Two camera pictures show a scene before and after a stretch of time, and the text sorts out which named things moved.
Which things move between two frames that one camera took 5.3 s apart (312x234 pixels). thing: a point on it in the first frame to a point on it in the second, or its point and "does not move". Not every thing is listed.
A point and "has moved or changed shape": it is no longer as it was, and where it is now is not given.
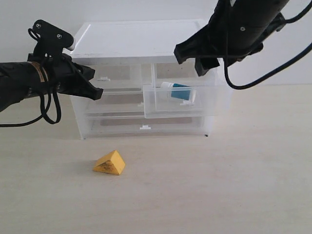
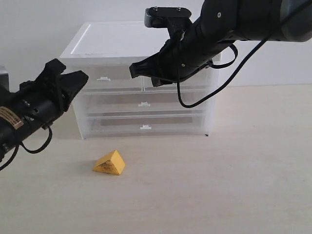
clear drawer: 113,126 does not move
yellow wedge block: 112,163 does not move
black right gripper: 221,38 to 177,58
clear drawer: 118,78 does not move
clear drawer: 177,91 has moved or changed shape
